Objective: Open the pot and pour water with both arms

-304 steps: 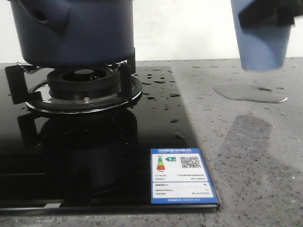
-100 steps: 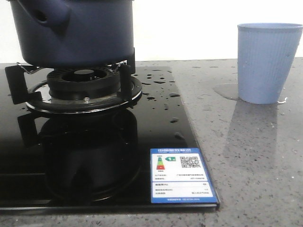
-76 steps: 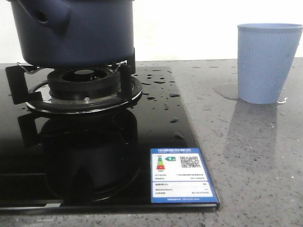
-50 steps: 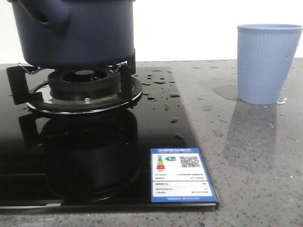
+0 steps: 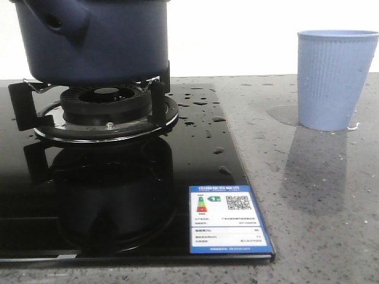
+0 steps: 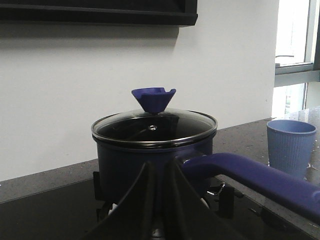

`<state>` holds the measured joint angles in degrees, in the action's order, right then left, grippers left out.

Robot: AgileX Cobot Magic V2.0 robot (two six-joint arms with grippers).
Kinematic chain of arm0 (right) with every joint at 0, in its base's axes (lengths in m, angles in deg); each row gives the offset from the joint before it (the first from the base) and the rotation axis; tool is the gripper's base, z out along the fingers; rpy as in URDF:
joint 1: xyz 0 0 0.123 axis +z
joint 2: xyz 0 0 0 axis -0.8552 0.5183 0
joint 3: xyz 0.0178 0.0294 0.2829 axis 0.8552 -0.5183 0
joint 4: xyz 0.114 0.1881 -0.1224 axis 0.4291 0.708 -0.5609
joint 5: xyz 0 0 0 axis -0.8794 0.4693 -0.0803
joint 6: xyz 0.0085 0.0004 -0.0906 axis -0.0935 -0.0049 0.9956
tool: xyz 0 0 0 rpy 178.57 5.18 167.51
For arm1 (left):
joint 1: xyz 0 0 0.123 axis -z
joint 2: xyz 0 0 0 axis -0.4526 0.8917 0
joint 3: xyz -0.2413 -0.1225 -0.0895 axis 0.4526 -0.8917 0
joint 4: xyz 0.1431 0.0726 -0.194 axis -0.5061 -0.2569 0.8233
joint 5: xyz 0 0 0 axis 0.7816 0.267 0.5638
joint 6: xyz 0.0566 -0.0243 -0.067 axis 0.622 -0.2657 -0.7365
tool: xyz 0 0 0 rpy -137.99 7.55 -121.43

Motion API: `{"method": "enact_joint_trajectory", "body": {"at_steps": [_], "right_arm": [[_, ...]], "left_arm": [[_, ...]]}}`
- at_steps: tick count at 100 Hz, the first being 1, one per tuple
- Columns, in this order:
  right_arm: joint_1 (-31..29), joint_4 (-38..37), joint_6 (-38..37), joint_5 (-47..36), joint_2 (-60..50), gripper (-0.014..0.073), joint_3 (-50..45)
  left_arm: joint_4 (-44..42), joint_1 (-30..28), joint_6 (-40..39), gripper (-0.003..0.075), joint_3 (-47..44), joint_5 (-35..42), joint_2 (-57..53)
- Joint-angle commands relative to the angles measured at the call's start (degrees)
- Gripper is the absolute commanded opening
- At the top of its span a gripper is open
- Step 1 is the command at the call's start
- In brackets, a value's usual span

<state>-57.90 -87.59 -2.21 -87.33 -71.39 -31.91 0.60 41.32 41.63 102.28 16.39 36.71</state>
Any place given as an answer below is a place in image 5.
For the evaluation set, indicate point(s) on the dark blue pot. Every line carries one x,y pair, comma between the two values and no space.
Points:
87,43

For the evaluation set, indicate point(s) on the blue energy label sticker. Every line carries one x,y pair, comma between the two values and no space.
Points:
224,219

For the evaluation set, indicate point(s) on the black right pot support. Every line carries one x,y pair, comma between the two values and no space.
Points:
27,117

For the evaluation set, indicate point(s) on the light blue ribbed cup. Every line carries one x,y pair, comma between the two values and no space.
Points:
332,68

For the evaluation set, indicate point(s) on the black glass gas stove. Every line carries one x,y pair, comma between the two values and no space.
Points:
125,203

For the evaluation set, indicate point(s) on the black right gas burner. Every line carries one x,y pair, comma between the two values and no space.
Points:
99,115

